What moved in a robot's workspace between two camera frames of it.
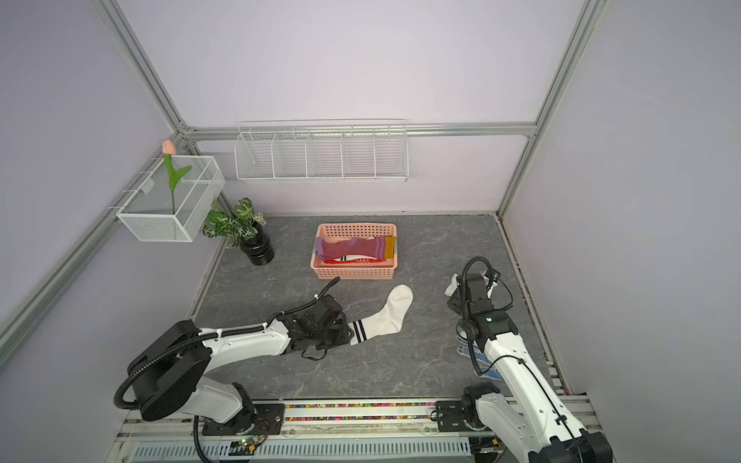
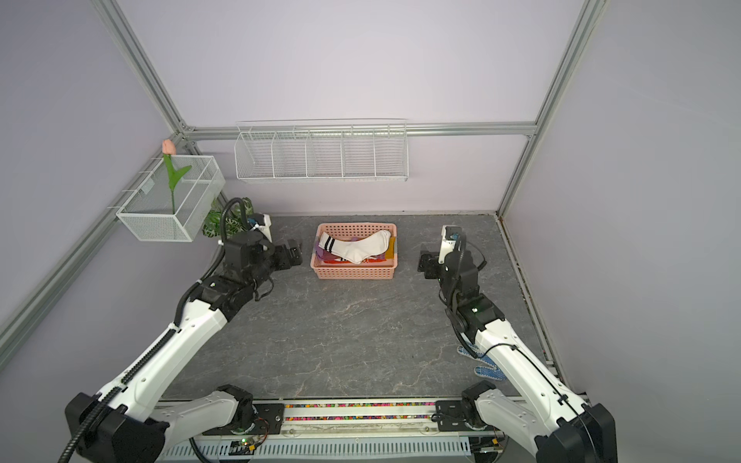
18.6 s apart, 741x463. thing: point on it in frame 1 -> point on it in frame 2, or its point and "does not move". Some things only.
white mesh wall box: [175, 200] does not move
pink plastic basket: [361, 251] does not move
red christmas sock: [355, 259] does not move
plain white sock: [388, 319] -> [356, 251]
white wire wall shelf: [322, 150] does not move
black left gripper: [343, 335] -> [293, 254]
